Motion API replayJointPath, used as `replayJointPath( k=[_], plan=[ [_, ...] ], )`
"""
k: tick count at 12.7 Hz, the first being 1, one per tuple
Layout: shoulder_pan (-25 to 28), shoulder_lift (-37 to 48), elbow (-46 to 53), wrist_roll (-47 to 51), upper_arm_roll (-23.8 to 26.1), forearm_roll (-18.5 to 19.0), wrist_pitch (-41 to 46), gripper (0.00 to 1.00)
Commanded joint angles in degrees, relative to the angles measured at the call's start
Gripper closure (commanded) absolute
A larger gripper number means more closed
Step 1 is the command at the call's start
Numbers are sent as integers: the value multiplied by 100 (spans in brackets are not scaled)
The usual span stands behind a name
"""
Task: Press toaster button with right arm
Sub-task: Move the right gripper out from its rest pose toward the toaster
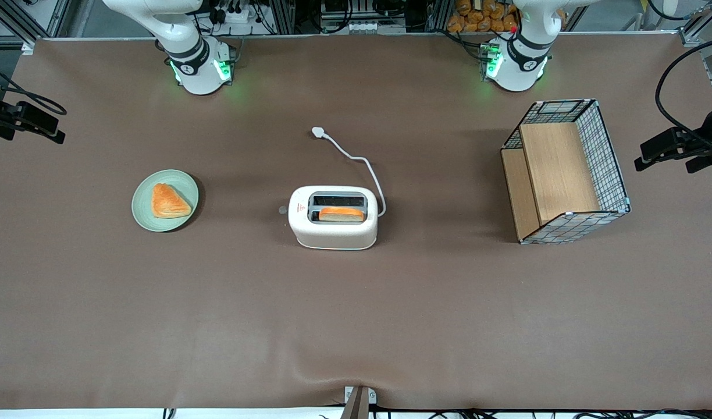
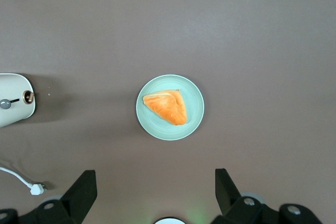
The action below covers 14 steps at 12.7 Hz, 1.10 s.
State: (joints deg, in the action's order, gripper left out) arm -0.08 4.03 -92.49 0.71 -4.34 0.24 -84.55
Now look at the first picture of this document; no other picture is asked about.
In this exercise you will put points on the pile of orange bread rolls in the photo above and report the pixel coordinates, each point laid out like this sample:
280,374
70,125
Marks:
478,20

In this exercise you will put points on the aluminium frame profile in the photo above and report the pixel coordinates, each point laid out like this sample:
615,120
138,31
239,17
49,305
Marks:
696,29
18,23

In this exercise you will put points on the white power strip with plugs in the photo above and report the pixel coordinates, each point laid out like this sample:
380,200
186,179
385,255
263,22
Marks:
239,14

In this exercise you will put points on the metal table edge bracket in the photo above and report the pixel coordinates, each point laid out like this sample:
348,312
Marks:
359,407

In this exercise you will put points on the light wooden shelf board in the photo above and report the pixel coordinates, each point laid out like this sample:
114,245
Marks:
556,169

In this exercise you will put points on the toast slice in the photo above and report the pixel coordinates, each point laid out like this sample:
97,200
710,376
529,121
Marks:
340,215

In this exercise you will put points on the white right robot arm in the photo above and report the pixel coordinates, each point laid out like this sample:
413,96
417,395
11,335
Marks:
187,35

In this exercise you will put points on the triangular golden pastry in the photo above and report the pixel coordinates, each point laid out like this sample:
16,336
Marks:
168,202

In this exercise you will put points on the pale green plate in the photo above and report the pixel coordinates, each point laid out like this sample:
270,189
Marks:
143,212

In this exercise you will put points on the white two-slot toaster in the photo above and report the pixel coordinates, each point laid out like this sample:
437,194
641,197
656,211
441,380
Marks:
333,235

